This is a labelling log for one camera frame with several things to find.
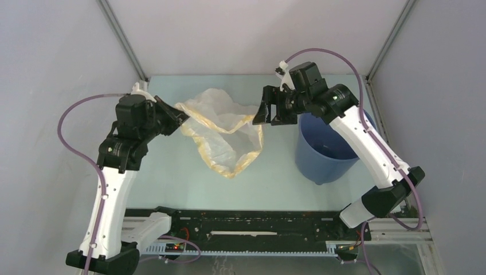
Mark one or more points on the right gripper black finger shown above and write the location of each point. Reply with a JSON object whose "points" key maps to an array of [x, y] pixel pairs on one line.
{"points": [[263, 115], [283, 117]]}

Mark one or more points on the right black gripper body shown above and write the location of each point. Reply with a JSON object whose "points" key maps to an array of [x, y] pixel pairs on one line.
{"points": [[286, 102]]}

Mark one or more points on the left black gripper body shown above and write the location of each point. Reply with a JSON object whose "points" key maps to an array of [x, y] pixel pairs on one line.
{"points": [[162, 116]]}

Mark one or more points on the translucent white yellow trash bag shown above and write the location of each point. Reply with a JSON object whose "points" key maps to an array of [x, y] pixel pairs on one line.
{"points": [[223, 130]]}

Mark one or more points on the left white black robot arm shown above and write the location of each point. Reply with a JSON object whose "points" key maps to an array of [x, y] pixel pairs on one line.
{"points": [[105, 249]]}

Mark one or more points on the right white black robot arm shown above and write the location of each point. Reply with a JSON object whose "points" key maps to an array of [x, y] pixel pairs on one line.
{"points": [[303, 91]]}

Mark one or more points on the blue plastic trash bin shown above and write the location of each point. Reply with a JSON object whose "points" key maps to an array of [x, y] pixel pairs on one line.
{"points": [[321, 154]]}

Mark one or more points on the right aluminium corner profile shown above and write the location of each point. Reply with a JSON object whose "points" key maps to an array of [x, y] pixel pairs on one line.
{"points": [[394, 33]]}

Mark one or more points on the aluminium corner profile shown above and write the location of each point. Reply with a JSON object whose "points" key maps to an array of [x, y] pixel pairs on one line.
{"points": [[394, 33], [112, 20]]}

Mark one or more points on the left aluminium corner profile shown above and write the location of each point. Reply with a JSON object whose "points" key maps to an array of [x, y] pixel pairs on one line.
{"points": [[112, 20]]}

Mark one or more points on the left circuit board with leds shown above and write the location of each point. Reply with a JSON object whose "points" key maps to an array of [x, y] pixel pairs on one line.
{"points": [[174, 247]]}

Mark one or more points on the right circuit board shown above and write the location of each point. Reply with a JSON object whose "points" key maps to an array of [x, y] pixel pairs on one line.
{"points": [[347, 249]]}

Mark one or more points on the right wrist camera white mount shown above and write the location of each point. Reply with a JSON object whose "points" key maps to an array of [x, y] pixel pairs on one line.
{"points": [[282, 72]]}

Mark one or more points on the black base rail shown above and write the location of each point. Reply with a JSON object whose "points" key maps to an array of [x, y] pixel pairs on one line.
{"points": [[232, 232]]}

